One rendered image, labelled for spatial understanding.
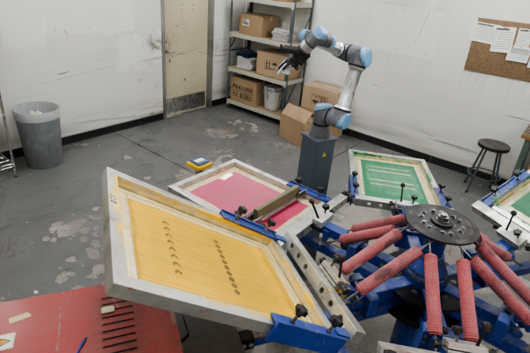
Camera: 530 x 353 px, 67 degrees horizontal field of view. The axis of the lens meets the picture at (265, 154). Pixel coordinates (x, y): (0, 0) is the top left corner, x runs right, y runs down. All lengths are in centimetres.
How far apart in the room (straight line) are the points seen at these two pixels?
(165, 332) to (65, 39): 435
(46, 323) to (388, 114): 518
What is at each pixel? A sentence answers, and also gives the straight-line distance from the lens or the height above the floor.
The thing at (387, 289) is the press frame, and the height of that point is 102.
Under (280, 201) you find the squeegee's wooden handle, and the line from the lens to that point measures 229.
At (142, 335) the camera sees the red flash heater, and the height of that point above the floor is 110.
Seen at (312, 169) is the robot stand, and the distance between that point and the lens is 280.
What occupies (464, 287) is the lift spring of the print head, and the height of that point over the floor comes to 120.
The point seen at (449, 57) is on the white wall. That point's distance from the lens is 564.
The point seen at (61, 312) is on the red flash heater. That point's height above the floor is 110.
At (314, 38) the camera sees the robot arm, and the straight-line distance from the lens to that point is 226.
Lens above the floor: 221
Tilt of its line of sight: 25 degrees down
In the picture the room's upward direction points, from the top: 5 degrees clockwise
